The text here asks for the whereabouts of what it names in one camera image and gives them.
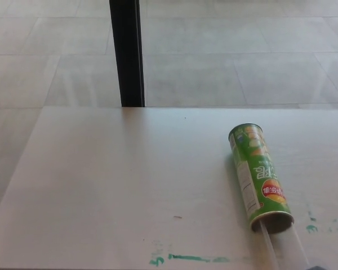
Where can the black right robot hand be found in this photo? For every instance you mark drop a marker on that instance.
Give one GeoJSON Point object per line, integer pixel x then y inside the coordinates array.
{"type": "Point", "coordinates": [315, 267]}

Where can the green cylindrical chips can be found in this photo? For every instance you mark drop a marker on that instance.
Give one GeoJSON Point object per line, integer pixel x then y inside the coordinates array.
{"type": "Point", "coordinates": [253, 174]}

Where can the black vertical post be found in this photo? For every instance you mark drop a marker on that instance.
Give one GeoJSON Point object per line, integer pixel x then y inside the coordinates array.
{"type": "Point", "coordinates": [127, 56]}

